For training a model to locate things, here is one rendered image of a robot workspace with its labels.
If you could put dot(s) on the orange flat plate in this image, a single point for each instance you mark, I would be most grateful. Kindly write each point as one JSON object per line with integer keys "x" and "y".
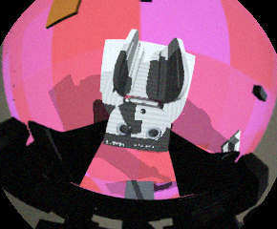
{"x": 62, "y": 9}

